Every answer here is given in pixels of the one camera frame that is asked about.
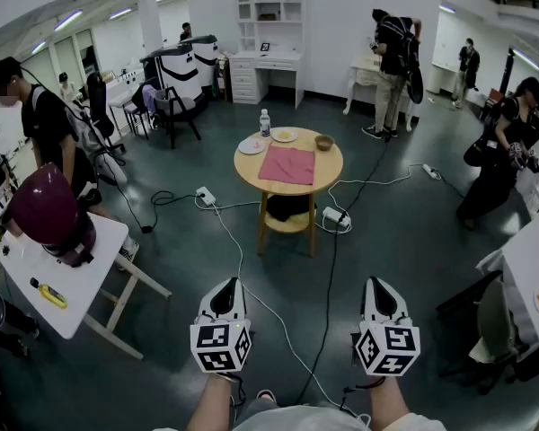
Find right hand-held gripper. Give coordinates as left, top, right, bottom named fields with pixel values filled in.
left=353, top=277, right=421, bottom=377

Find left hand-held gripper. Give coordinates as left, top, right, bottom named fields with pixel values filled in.
left=190, top=277, right=252, bottom=375

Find red cloth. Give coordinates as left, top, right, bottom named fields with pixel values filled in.
left=257, top=145, right=316, bottom=186

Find person's left forearm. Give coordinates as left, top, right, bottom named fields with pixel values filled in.
left=186, top=372, right=234, bottom=431

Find person's right forearm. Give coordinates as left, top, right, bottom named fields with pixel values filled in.
left=368, top=374, right=411, bottom=431

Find person's jeans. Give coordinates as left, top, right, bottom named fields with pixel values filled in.
left=244, top=396, right=279, bottom=419

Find black cloth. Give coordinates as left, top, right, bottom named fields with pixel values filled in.
left=266, top=194, right=314, bottom=223

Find person's white shirt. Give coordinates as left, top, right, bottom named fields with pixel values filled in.
left=152, top=404, right=448, bottom=431

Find white folding table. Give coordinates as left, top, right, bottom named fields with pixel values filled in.
left=0, top=211, right=172, bottom=361

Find round wooden table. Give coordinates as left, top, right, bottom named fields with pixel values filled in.
left=233, top=127, right=345, bottom=259

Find white plate with shrimp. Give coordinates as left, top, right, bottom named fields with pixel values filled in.
left=237, top=137, right=267, bottom=155

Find yellow handheld device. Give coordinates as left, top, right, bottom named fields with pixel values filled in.
left=29, top=277, right=69, bottom=310

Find maroon domed appliance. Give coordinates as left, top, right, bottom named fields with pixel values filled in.
left=6, top=163, right=98, bottom=268

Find black chair with grey seat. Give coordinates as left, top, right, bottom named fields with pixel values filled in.
left=152, top=86, right=203, bottom=150

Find chair with purple cloth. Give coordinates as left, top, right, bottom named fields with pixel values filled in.
left=124, top=83, right=159, bottom=141

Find white desk with hutch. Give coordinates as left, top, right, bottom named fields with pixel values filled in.
left=228, top=0, right=305, bottom=110

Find black office chair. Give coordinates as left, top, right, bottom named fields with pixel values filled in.
left=85, top=72, right=128, bottom=156

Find cream carved table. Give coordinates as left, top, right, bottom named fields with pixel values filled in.
left=342, top=54, right=421, bottom=133

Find white machine with black lid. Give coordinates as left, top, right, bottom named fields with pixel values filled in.
left=192, top=34, right=220, bottom=90
left=139, top=42, right=208, bottom=114

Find long white cable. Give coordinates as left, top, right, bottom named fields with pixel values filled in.
left=193, top=195, right=373, bottom=427

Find long black cable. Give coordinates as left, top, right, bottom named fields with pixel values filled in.
left=293, top=135, right=393, bottom=407

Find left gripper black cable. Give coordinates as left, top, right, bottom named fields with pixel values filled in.
left=218, top=372, right=249, bottom=409

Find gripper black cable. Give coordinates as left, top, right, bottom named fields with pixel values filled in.
left=340, top=376, right=387, bottom=418
left=218, top=372, right=249, bottom=409

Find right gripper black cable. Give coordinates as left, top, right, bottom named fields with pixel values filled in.
left=340, top=376, right=387, bottom=418

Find black cable with adapter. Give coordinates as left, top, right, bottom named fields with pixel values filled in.
left=140, top=189, right=199, bottom=235
left=438, top=175, right=466, bottom=199

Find white power strip cable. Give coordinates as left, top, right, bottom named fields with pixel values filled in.
left=325, top=163, right=428, bottom=217

